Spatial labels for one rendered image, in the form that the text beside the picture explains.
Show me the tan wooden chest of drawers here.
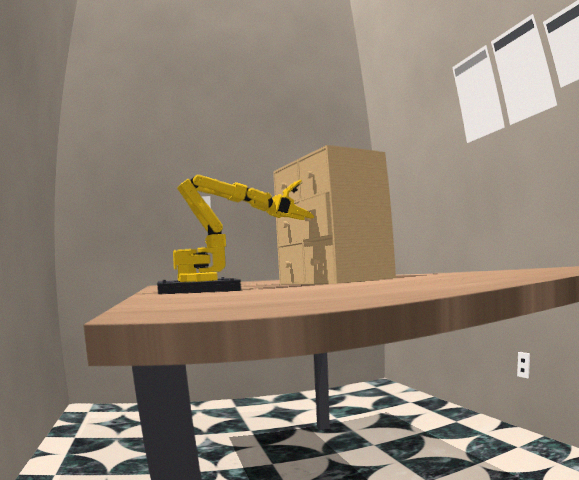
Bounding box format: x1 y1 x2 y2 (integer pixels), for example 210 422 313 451
274 145 396 284

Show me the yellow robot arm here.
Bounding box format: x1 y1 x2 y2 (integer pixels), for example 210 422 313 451
176 175 273 282

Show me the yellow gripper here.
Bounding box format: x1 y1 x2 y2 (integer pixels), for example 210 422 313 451
266 180 314 220

